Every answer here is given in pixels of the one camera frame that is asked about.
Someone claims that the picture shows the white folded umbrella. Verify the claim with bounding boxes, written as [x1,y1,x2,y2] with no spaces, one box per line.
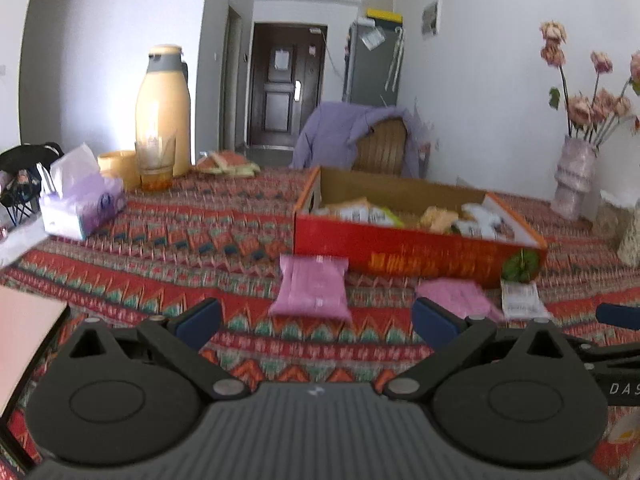
[387,27,407,92]

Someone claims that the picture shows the dark brown entrance door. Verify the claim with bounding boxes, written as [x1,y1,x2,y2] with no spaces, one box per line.
[246,22,328,150]

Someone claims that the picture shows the pink laptop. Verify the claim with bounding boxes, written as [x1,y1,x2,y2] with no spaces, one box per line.
[0,285,71,436]

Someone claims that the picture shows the purple jacket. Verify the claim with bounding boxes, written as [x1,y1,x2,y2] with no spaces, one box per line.
[290,101,431,178]

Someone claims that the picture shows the white snack packet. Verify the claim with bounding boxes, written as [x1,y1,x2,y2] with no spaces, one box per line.
[500,280,551,320]

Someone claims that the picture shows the pink snack packet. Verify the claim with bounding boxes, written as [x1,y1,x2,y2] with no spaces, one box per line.
[415,279,503,323]
[268,254,352,322]

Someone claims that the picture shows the purple tissue pack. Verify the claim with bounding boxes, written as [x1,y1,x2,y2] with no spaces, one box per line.
[39,142,127,241]

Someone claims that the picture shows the white interior door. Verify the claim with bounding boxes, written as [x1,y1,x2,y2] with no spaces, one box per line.
[220,4,244,151]

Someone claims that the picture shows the red patterned paper stack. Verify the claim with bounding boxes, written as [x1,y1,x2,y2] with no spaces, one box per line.
[195,150,260,177]

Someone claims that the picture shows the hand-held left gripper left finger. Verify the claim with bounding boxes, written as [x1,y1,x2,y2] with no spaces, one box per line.
[67,297,252,403]

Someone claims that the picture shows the yellow thermos jug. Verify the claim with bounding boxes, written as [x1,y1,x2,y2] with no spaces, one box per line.
[135,45,192,178]

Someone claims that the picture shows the wooden chair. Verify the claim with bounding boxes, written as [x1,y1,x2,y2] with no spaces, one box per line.
[351,119,407,177]

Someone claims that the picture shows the white wall panel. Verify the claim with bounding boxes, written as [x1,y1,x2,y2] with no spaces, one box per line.
[421,0,442,41]

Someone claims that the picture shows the pink ribbed vase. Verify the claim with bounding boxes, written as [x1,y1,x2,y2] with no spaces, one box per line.
[551,134,598,221]

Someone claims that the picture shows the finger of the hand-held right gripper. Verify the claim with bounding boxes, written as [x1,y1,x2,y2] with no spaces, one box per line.
[567,337,640,363]
[595,302,640,331]

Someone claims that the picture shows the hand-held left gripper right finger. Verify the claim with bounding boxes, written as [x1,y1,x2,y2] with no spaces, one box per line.
[381,297,574,403]

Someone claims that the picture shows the yellow mug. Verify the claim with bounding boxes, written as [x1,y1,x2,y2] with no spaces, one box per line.
[97,150,142,192]

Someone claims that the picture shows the dried pink roses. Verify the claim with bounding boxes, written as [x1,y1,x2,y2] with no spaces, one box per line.
[539,21,640,147]

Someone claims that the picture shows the red cardboard box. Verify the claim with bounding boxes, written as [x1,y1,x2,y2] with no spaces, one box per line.
[292,166,548,288]

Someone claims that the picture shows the glass cup with tea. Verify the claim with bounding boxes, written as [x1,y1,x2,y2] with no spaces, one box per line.
[135,132,177,192]

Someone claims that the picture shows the clear jar with white lid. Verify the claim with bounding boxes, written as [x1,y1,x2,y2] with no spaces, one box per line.
[592,189,633,241]

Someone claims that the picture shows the pile of mixed snack packets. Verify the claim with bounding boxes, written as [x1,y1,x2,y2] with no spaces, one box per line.
[312,197,516,241]

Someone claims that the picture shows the white floral vase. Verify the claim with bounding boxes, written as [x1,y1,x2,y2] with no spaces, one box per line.
[617,205,640,263]

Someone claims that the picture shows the grey refrigerator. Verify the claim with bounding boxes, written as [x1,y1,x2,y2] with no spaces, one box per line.
[342,21,403,107]

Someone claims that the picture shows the white cloth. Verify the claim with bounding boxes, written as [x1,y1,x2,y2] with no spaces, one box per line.
[0,210,48,267]

